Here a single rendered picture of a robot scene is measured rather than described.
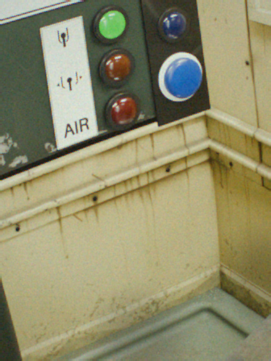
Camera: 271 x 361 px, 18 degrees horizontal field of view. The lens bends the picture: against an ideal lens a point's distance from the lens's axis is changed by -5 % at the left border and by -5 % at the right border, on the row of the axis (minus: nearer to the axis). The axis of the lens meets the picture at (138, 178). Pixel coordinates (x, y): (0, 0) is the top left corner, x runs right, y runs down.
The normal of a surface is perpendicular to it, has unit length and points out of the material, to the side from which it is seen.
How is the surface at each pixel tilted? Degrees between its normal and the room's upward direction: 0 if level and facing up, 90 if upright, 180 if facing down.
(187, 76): 87
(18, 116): 90
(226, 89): 90
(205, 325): 0
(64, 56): 90
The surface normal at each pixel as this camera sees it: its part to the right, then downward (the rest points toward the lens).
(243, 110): -0.84, 0.33
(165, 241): 0.53, 0.32
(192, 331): -0.12, -0.89
